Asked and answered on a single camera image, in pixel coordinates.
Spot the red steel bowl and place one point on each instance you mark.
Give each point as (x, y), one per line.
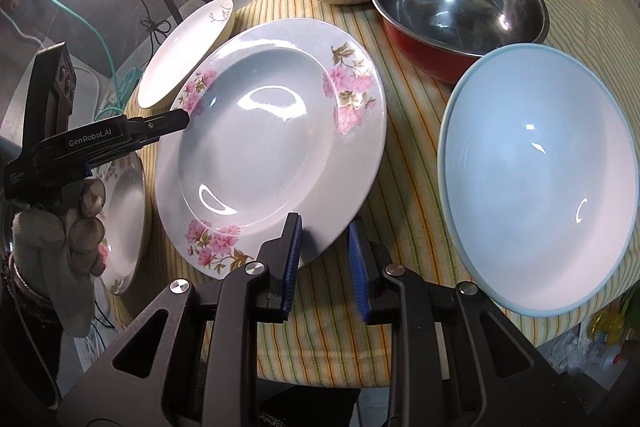
(445, 37)

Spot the small pink floral plate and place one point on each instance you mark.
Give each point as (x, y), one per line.
(126, 219)

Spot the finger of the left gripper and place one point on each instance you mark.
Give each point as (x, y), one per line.
(147, 130)

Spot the white plate with leaf pattern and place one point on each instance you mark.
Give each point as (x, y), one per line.
(183, 50)

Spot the gloved left hand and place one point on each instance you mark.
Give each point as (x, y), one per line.
(57, 258)

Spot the large pink floral plate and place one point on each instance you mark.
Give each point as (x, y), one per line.
(288, 116)

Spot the light blue rimmed bowl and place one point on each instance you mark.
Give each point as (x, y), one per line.
(538, 179)

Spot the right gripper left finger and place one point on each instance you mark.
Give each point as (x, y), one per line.
(260, 292)

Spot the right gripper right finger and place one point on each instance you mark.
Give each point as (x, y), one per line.
(388, 293)

